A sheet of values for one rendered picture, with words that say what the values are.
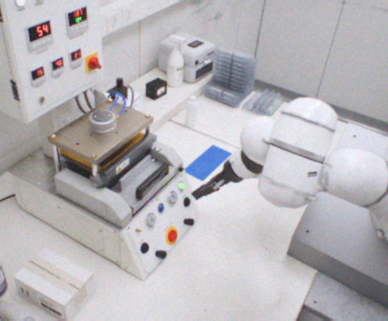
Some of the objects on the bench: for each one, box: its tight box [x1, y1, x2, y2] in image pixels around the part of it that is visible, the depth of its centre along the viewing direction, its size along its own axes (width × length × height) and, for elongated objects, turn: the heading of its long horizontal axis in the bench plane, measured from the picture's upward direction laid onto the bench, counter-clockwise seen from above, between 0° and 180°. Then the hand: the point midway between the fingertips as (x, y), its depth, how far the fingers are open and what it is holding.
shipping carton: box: [13, 247, 96, 321], centre depth 120 cm, size 19×13×9 cm
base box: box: [10, 170, 200, 280], centre depth 146 cm, size 54×38×17 cm
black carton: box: [145, 78, 167, 100], centre depth 203 cm, size 6×9×7 cm
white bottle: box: [185, 96, 198, 127], centre depth 191 cm, size 5×5×14 cm
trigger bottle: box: [166, 35, 186, 87], centre depth 208 cm, size 9×8×25 cm
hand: (201, 192), depth 138 cm, fingers closed
